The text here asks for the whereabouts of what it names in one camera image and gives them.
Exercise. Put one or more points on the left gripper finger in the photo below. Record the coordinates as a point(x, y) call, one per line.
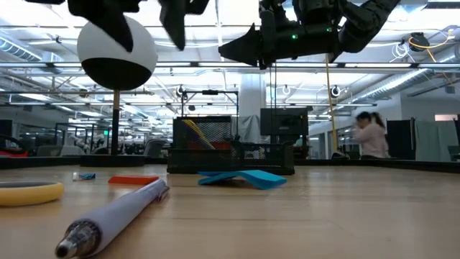
point(178, 21)
point(108, 18)

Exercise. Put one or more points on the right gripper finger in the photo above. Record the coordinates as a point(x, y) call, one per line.
point(246, 46)

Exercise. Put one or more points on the yellow pen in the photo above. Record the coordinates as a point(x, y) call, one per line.
point(197, 133)

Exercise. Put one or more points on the blue sticky note pad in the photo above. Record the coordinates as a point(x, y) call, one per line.
point(258, 179)

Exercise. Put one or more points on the small blue white tube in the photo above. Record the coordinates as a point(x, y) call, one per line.
point(86, 176)

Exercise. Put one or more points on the red eraser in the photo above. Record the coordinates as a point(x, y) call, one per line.
point(133, 180)

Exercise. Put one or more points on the lavender pen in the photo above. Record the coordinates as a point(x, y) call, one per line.
point(115, 216)

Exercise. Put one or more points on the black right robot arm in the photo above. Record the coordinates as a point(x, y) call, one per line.
point(363, 21)

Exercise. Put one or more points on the black mesh desk organizer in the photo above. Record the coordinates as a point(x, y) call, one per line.
point(201, 162)

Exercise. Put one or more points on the grey office chair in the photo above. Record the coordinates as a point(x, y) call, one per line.
point(154, 149)

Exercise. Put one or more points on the white globe lamp black base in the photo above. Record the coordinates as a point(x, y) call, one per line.
point(140, 46)

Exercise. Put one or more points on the black monitor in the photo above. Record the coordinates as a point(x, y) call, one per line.
point(284, 122)

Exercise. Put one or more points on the grey covered equipment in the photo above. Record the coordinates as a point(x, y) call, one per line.
point(249, 129)

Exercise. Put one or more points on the person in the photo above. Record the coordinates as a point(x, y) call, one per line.
point(372, 140)

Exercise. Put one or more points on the black partition panel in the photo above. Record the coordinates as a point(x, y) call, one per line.
point(400, 140)

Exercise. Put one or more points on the red cart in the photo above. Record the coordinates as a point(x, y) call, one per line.
point(14, 154)

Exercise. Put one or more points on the grey green cloth panel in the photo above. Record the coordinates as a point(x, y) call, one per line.
point(433, 142)

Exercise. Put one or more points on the black background rig frame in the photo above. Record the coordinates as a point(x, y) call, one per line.
point(210, 92)

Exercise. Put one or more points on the black table frame rails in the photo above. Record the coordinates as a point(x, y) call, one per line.
point(36, 162)

